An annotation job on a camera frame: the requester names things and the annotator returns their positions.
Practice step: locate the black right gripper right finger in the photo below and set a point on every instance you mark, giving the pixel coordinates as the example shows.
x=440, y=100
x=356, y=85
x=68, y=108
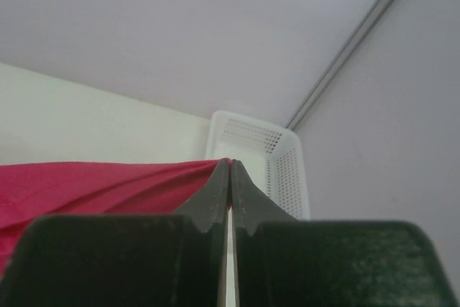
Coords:
x=283, y=261

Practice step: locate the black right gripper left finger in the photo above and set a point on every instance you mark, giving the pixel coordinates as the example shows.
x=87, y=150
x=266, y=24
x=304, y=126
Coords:
x=176, y=259

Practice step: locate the pink t shirt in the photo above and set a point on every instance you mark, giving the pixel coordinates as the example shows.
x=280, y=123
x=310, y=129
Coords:
x=32, y=190

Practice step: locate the white plastic basket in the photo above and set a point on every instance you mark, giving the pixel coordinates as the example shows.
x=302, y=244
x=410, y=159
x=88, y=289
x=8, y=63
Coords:
x=272, y=156

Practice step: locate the grey corner frame post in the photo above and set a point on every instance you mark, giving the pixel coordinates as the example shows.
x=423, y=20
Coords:
x=374, y=14

